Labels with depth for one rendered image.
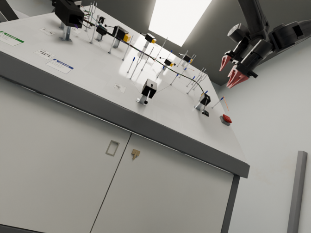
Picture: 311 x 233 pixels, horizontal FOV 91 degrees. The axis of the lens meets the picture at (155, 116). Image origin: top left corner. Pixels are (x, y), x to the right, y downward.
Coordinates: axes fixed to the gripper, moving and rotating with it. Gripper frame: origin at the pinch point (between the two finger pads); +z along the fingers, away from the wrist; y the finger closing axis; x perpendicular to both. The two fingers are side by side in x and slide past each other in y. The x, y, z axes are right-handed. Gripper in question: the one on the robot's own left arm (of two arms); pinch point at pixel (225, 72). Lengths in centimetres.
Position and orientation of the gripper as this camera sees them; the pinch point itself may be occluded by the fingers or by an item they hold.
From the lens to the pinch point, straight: 91.0
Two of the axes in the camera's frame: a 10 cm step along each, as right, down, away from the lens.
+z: -5.3, 8.3, 1.9
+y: -8.5, -5.2, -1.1
